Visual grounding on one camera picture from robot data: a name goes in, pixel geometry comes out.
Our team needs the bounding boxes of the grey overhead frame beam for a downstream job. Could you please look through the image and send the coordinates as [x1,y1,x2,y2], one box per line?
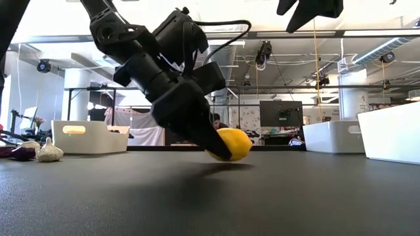
[12,29,420,45]

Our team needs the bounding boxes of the white garlic bulb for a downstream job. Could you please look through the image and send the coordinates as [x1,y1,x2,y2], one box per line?
[35,136,64,163]
[18,140,41,155]

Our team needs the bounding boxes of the long yellow hanging cord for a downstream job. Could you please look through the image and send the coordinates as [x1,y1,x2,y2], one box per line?
[310,18,324,122]

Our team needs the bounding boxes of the black background rig frame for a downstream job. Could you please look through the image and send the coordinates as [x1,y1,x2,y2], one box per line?
[64,84,420,148]

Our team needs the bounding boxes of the black computer monitor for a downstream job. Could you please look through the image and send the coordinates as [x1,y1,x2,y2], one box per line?
[259,100,304,128]

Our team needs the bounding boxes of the white plastic basket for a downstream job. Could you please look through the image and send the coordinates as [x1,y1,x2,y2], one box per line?
[302,121,366,155]
[51,120,131,155]
[357,102,420,166]

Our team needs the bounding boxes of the black table mat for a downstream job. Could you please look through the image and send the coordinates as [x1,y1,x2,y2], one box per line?
[0,150,420,236]

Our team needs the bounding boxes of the white round column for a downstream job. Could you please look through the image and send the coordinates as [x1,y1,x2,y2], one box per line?
[339,68,370,122]
[62,68,91,121]

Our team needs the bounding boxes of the thin yellow hanging cord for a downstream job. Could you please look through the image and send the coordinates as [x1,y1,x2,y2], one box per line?
[380,62,387,102]

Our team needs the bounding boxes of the person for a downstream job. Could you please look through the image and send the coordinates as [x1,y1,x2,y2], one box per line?
[212,113,230,130]

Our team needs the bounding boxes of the small black hanging device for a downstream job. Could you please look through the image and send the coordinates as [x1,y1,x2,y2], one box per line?
[315,74,331,90]

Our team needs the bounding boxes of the white patterned sheet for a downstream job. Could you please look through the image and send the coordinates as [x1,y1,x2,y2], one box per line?
[228,105,261,131]

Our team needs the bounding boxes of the small purple sweet potato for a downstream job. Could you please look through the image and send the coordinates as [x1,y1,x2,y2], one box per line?
[0,146,17,159]
[9,146,36,162]

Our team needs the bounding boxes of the yellow lemon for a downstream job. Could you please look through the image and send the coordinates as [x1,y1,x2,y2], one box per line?
[205,127,253,162]

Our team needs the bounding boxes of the white computer screen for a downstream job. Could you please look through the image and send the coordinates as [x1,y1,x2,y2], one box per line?
[20,106,39,129]

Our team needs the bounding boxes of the silver round ventilation duct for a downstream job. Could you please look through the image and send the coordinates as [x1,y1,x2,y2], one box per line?
[209,44,238,99]

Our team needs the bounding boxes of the white hanging cloth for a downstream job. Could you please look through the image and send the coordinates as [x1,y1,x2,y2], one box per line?
[104,107,165,147]

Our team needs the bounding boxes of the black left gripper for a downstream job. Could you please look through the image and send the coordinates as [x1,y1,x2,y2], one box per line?
[113,52,233,162]

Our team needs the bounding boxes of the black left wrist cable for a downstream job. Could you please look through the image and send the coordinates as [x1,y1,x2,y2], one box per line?
[182,19,253,76]

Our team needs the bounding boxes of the round black hanging reel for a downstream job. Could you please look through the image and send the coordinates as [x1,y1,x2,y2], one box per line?
[380,51,396,64]
[36,58,53,73]

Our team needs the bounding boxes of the silver flexible duct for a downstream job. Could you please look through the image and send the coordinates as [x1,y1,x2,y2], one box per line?
[352,37,413,66]

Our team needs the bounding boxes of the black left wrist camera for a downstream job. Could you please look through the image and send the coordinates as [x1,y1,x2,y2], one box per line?
[152,6,211,71]

